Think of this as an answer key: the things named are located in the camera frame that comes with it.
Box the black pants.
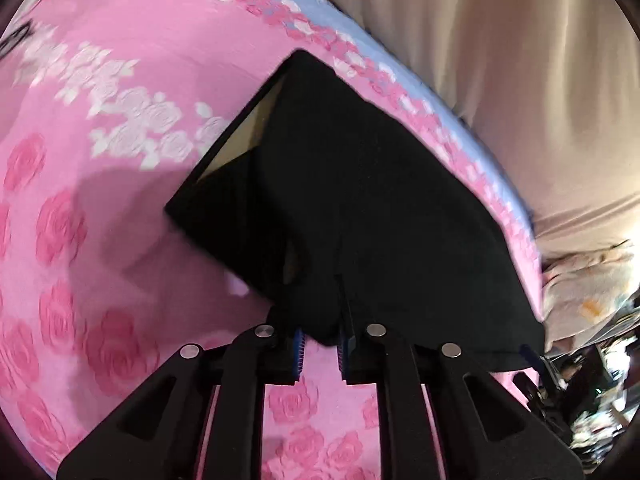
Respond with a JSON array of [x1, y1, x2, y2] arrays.
[[164, 49, 546, 376]]

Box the beige curtain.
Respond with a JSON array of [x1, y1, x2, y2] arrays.
[[297, 0, 640, 261]]

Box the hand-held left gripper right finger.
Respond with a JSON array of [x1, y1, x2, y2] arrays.
[[336, 324, 586, 480]]

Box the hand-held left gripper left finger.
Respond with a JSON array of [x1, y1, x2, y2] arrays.
[[56, 324, 307, 480]]

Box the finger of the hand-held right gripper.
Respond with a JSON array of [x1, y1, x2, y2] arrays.
[[519, 344, 546, 373]]

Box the pale floral cloth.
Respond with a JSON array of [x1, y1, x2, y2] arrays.
[[542, 240, 640, 348]]

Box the cluttered background shelf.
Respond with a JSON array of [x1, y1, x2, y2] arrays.
[[550, 300, 640, 453]]

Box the pink floral bedsheet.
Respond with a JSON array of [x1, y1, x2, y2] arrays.
[[0, 0, 547, 480]]

